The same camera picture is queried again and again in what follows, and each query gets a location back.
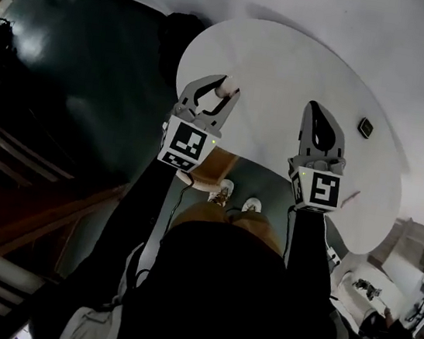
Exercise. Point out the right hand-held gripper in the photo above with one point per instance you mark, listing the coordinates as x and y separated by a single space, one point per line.
324 190

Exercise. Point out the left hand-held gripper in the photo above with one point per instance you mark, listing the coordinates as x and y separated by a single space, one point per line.
188 144

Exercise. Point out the small pink object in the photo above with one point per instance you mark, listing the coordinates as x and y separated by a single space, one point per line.
225 86

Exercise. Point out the small black square device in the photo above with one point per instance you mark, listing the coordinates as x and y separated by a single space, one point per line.
366 127

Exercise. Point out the red pen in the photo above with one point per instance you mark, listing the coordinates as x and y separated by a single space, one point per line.
350 198

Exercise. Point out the person's right forearm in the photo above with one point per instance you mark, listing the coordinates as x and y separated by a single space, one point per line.
309 241

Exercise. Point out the person's left forearm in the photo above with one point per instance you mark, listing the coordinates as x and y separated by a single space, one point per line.
141 202

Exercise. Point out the white kidney-shaped table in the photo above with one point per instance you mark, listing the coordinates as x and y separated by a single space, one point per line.
287 77

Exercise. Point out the black bag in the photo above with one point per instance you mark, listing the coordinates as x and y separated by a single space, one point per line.
175 42

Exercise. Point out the person's left white shoe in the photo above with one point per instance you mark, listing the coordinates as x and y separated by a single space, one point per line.
222 191

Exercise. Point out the person's white shoe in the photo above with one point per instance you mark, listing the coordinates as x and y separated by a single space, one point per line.
222 191
252 205

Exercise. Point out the person's right white shoe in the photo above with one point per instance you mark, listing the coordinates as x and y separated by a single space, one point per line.
252 205

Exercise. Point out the person's right leg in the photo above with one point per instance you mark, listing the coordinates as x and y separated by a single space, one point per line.
262 227

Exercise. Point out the person's leg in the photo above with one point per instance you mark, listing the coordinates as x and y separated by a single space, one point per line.
262 227
194 213

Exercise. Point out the person's left leg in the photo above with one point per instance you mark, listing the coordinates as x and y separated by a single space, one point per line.
194 213

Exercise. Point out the white power strip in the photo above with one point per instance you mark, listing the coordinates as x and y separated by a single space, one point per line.
333 256

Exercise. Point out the person's black top torso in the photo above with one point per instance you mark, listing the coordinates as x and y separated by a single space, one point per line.
224 303

